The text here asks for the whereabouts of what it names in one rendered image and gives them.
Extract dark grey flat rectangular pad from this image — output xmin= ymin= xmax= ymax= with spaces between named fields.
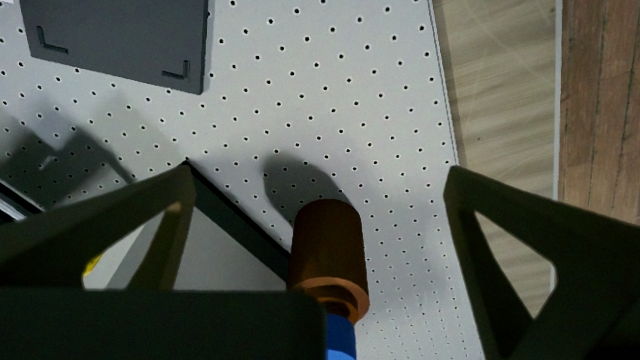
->
xmin=19 ymin=0 xmax=209 ymax=96

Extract brown bottle with blue cap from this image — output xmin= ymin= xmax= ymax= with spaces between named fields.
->
xmin=286 ymin=199 xmax=370 ymax=360

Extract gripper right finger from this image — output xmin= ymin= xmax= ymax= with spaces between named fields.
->
xmin=443 ymin=165 xmax=640 ymax=360

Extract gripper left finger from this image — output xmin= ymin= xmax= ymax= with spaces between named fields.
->
xmin=0 ymin=165 xmax=196 ymax=290

